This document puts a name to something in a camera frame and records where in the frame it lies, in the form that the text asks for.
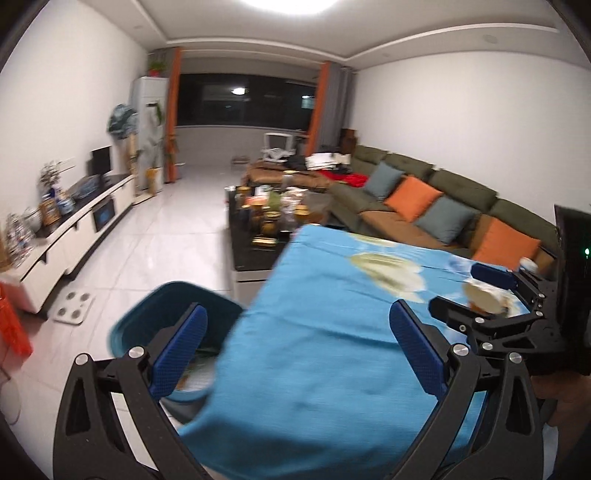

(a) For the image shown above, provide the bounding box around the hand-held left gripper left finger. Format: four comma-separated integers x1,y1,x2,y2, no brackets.
53,305,208,480

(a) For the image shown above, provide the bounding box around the orange bag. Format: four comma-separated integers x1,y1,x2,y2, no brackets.
0,281,33,356

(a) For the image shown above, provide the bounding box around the orange and grey curtain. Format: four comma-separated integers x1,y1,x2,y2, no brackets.
164,46,182,183
307,61,354,155

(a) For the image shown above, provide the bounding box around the red cloth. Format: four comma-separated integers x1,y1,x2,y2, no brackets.
323,170,370,188

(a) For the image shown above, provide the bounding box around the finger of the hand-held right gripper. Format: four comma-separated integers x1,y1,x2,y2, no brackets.
472,262,557,315
428,295,552,357

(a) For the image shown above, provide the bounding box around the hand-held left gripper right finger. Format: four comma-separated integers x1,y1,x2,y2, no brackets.
389,300,546,480

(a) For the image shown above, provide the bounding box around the fan with patterned cover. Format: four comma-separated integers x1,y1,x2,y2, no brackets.
107,104,138,139

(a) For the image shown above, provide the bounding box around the tall potted plant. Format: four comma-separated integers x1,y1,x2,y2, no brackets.
145,102,180,195

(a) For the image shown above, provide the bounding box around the person's right forearm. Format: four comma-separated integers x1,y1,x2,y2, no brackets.
549,422,591,480

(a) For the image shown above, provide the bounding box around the dark window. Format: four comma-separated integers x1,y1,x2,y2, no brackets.
178,74,319,127

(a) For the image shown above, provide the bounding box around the teal trash bin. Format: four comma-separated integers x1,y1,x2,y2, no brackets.
109,281,245,423

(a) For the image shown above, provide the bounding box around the black coffee table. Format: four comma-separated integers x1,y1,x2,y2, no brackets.
225,185,345,283

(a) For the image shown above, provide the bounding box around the large grey-blue cushion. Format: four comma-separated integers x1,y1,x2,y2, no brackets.
414,196,478,245

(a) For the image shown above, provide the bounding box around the white office chair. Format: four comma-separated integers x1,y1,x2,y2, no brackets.
261,132,296,162

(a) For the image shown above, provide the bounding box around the black monitor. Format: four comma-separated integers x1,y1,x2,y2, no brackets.
90,145,113,177

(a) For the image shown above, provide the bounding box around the white standing air conditioner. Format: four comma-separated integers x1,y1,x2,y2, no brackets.
130,76,169,195

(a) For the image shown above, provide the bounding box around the white long cabinet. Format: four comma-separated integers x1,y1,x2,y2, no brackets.
0,173,137,319

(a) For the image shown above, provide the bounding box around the small grey-blue cushion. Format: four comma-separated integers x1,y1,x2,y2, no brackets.
363,162,404,201

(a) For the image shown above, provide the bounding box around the white bathroom scale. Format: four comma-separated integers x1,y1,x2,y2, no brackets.
53,291,95,324

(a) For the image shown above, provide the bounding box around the pile of clothes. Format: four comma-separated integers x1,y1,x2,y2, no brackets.
286,150,352,172

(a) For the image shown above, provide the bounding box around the round ceiling light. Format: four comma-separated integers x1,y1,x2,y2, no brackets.
240,0,342,10

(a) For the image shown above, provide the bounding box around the person's right hand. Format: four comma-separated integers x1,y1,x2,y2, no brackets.
531,371,591,428

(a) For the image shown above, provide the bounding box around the green corner sofa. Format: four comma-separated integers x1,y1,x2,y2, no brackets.
245,144,561,278

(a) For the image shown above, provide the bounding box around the blue floral blanket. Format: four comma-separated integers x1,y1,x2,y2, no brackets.
178,224,561,480

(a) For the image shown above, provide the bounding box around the group of jars and bottles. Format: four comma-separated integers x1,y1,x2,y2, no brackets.
235,171,324,245

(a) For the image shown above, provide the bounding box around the orange cushion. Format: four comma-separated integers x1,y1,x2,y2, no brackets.
384,175,444,222
472,217,542,271

